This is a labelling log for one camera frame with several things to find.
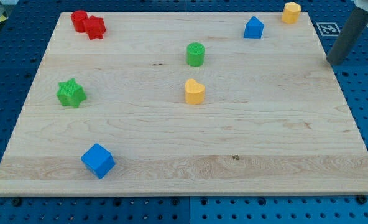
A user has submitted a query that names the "yellow hexagon block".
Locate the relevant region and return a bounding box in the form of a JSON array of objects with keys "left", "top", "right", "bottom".
[{"left": 281, "top": 2, "right": 301, "bottom": 24}]

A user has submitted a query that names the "yellow heart block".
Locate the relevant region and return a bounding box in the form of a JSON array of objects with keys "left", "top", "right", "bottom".
[{"left": 185, "top": 78, "right": 206, "bottom": 105}]

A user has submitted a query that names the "green cylinder block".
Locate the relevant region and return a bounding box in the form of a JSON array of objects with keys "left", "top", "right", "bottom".
[{"left": 186, "top": 42, "right": 205, "bottom": 67}]

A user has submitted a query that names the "white fiducial marker tag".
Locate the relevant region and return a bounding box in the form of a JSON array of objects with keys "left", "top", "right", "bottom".
[{"left": 316, "top": 22, "right": 341, "bottom": 37}]

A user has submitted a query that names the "red star block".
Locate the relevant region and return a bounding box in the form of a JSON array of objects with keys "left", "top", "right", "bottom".
[{"left": 83, "top": 16, "right": 106, "bottom": 40}]

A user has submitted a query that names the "black screw front right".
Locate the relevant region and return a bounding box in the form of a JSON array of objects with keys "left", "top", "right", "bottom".
[{"left": 356, "top": 195, "right": 367, "bottom": 205}]

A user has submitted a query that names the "green star block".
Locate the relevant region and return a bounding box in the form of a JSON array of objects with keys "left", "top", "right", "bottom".
[{"left": 56, "top": 78, "right": 87, "bottom": 108}]

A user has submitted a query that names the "red cylinder block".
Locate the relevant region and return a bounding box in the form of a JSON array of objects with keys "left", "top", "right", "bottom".
[{"left": 70, "top": 10, "right": 88, "bottom": 33}]

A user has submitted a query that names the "black screw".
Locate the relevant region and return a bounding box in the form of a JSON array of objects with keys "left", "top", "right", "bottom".
[
  {"left": 11, "top": 197, "right": 22, "bottom": 207},
  {"left": 356, "top": 195, "right": 367, "bottom": 205}
]

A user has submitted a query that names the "blue cube block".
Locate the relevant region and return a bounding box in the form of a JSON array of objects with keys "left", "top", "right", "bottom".
[{"left": 81, "top": 143, "right": 116, "bottom": 179}]

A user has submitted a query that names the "black screw front left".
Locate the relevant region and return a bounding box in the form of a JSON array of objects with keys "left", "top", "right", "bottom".
[{"left": 11, "top": 197, "right": 22, "bottom": 207}]

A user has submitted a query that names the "wooden board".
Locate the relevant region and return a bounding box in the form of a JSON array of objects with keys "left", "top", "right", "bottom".
[{"left": 0, "top": 12, "right": 368, "bottom": 197}]

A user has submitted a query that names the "blue pentagon block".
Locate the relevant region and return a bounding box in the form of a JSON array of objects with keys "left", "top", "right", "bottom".
[{"left": 243, "top": 16, "right": 264, "bottom": 39}]

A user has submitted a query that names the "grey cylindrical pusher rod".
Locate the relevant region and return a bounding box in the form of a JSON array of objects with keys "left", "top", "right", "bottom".
[{"left": 326, "top": 6, "right": 368, "bottom": 65}]

